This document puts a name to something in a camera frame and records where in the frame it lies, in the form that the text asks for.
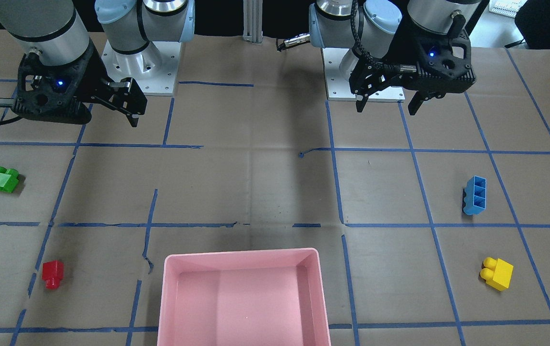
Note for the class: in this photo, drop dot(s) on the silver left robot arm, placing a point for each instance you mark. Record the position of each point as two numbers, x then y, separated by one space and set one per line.
329 19

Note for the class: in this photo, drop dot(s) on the pink plastic box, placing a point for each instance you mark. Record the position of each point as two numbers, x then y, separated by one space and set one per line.
271 297

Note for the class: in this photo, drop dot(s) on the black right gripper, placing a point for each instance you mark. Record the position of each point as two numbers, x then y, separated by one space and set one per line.
93 72

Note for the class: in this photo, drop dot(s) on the red toy block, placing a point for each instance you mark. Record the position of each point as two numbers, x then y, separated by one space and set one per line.
52 274

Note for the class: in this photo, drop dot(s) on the yellow toy block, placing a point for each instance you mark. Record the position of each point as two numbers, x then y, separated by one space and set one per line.
497 273

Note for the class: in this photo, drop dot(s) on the blue toy block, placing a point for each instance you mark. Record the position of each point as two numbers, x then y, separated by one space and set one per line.
475 196

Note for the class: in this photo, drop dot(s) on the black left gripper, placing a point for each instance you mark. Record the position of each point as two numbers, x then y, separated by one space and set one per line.
384 54

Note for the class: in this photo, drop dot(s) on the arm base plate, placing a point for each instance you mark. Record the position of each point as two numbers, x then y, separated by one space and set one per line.
338 64
155 69

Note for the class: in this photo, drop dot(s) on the aluminium frame post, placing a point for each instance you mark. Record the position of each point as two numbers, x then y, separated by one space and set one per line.
252 21

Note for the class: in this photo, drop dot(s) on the green toy block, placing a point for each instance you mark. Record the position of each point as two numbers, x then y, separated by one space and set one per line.
8 179

